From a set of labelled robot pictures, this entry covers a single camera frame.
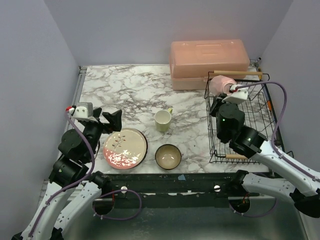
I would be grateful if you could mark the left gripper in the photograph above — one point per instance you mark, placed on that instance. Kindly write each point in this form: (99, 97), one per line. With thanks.
(100, 119)

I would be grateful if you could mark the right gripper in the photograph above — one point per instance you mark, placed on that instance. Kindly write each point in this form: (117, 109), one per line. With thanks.
(216, 105)

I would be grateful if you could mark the pink ceramic mug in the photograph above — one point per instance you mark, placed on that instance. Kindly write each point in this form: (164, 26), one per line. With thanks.
(221, 85)

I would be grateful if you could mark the yellow-green ceramic mug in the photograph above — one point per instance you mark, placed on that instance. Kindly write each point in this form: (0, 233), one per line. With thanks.
(163, 120)

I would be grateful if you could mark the dark bowl cream inside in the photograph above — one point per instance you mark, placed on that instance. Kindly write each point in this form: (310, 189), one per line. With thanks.
(168, 156)

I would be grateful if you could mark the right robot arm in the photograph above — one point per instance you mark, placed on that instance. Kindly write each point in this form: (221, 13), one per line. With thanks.
(299, 184)

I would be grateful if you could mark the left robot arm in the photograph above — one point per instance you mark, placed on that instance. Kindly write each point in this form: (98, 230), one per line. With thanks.
(73, 184)

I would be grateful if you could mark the pink and cream plate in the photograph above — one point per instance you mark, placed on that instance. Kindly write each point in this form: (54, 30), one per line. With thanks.
(125, 149)

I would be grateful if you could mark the translucent pink storage box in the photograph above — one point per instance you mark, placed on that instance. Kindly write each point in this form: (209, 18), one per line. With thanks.
(190, 61)

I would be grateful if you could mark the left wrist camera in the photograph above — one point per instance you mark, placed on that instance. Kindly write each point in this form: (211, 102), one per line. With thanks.
(80, 111)

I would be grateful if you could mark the black wire dish rack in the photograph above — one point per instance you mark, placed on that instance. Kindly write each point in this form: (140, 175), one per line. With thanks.
(237, 128)

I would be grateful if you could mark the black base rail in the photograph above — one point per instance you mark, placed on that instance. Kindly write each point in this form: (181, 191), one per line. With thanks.
(170, 190)

